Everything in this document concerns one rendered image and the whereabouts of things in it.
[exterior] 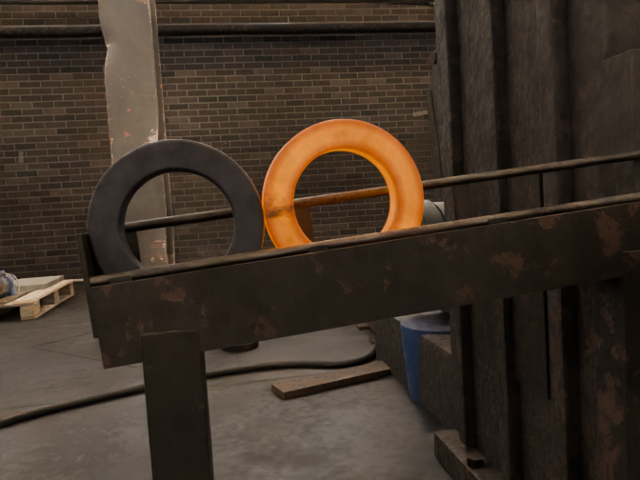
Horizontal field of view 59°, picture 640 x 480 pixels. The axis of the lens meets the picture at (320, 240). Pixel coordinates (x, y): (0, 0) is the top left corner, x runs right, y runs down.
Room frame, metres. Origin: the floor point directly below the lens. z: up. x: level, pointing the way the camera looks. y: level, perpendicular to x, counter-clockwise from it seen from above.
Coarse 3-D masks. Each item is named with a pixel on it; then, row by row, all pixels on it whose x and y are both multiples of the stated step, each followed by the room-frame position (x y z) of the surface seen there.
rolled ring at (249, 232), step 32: (128, 160) 0.59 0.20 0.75; (160, 160) 0.60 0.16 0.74; (192, 160) 0.61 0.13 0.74; (224, 160) 0.61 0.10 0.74; (96, 192) 0.59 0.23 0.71; (128, 192) 0.60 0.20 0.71; (224, 192) 0.61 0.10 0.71; (256, 192) 0.62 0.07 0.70; (96, 224) 0.59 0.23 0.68; (256, 224) 0.61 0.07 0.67; (96, 256) 0.59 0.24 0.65; (128, 256) 0.59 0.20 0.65
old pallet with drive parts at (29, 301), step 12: (48, 288) 4.58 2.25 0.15; (60, 288) 4.71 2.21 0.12; (72, 288) 5.11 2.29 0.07; (0, 300) 4.02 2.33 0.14; (12, 300) 4.10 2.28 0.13; (24, 300) 3.97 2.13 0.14; (36, 300) 4.04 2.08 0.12; (48, 300) 4.49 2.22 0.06; (60, 300) 4.71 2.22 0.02; (0, 312) 4.24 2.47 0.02; (24, 312) 3.97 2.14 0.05; (36, 312) 4.02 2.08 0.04
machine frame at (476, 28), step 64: (448, 0) 1.32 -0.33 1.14; (512, 0) 1.07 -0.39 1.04; (576, 0) 0.88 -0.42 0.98; (448, 64) 1.32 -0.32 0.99; (512, 64) 1.08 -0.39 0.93; (576, 64) 0.89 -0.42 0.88; (448, 128) 1.33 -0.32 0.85; (512, 128) 1.09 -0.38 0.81; (576, 128) 0.89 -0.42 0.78; (448, 192) 1.35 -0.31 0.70; (512, 192) 1.08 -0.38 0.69; (576, 192) 0.90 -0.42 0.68; (512, 320) 1.10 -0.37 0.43; (576, 320) 0.91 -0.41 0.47; (512, 384) 1.10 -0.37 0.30; (576, 384) 0.91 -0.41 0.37; (448, 448) 1.35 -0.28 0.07; (512, 448) 1.10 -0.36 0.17; (576, 448) 0.91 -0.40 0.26
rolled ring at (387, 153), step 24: (336, 120) 0.63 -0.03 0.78; (288, 144) 0.62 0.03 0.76; (312, 144) 0.63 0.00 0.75; (336, 144) 0.63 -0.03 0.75; (360, 144) 0.64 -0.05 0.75; (384, 144) 0.64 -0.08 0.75; (288, 168) 0.62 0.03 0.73; (384, 168) 0.65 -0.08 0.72; (408, 168) 0.65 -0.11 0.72; (264, 192) 0.62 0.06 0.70; (288, 192) 0.62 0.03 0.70; (408, 192) 0.65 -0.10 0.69; (264, 216) 0.63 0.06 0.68; (288, 216) 0.62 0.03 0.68; (408, 216) 0.65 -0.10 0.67; (288, 240) 0.62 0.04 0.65
